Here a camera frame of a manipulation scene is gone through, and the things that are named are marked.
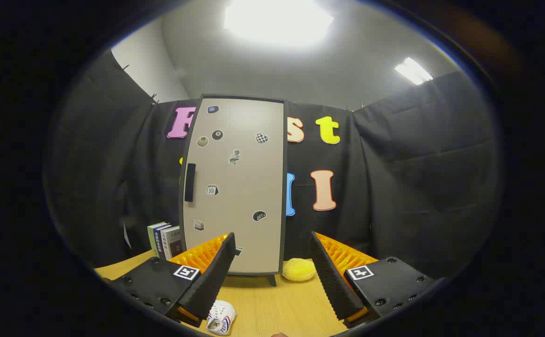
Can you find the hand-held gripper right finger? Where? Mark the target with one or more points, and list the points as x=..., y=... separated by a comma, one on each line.
x=328, y=276

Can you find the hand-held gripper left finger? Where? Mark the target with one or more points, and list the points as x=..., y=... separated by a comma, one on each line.
x=216, y=271

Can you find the white canvas shoe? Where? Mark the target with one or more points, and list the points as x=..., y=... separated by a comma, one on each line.
x=221, y=318

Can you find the dark grey shoe cabinet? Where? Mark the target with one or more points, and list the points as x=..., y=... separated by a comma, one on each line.
x=272, y=279

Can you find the yellow plush toy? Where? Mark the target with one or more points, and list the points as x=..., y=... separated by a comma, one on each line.
x=299, y=270

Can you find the white book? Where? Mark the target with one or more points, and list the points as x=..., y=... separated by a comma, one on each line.
x=173, y=243

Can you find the blue book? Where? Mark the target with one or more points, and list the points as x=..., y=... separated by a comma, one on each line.
x=160, y=241

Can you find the white paper sheet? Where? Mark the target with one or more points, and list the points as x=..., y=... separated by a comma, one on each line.
x=127, y=236

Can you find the black backdrop cloth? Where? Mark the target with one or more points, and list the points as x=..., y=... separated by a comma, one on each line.
x=417, y=187

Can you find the small ceiling light panel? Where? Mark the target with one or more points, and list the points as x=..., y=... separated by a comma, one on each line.
x=413, y=71

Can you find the large ceiling light panel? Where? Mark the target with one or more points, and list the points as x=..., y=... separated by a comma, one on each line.
x=277, y=21

